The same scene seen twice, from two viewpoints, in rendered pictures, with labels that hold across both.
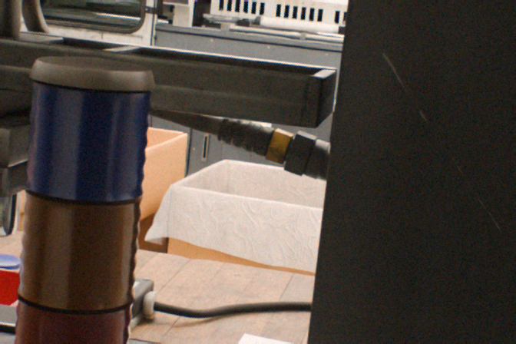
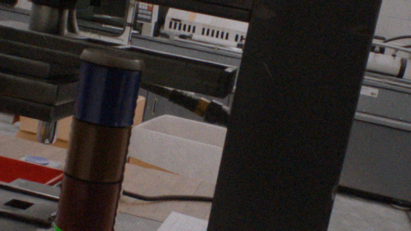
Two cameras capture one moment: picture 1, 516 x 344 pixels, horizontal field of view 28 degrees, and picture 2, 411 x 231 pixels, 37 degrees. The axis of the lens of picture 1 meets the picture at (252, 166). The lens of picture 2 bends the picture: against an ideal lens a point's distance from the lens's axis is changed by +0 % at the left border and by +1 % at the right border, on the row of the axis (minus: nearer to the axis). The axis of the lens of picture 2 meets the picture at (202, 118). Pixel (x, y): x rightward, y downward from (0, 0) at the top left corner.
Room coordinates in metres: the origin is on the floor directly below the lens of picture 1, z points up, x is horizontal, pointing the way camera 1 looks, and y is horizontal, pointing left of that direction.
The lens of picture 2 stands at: (-0.04, 0.01, 1.23)
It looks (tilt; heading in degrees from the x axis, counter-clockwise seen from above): 9 degrees down; 358
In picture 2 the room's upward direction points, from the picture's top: 11 degrees clockwise
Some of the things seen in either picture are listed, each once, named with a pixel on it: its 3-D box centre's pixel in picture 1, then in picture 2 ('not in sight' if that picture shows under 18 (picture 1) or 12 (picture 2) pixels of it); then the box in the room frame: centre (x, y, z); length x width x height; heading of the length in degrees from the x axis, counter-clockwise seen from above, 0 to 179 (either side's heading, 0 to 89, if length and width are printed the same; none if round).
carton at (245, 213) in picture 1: (272, 262); (188, 175); (3.07, -0.09, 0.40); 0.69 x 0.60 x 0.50; 166
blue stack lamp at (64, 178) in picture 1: (88, 137); (108, 92); (0.33, 0.05, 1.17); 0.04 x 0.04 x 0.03
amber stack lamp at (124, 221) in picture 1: (80, 242); (98, 146); (0.33, 0.05, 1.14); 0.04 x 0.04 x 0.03
